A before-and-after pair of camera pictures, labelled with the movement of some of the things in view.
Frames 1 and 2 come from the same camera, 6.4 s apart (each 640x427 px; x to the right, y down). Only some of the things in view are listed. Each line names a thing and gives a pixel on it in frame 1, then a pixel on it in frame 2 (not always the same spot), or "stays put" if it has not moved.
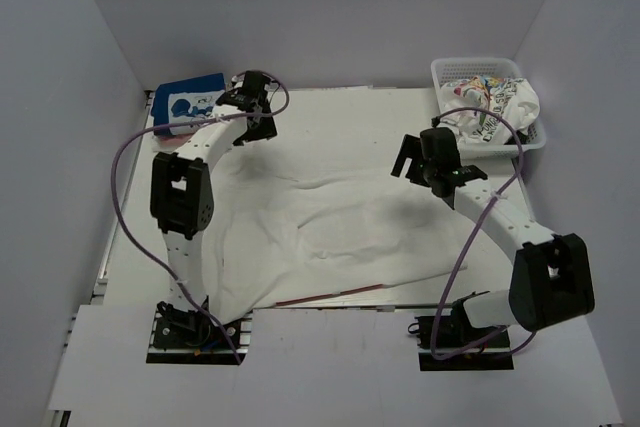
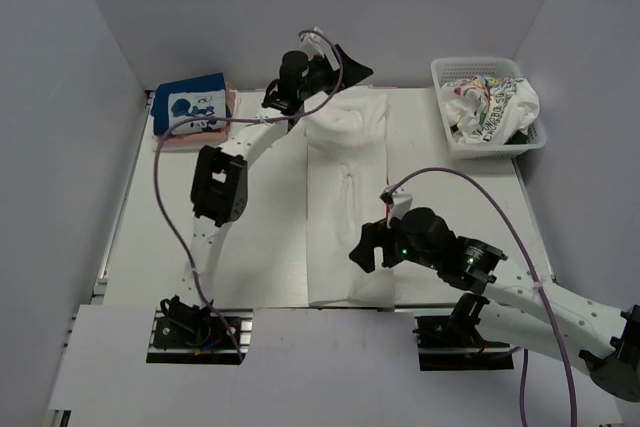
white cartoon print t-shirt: [511, 98] stays put
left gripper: [266, 130] -> [353, 72]
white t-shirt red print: [285, 235] -> [345, 131]
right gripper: [412, 148] -> [376, 235]
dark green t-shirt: [523, 139] stays put
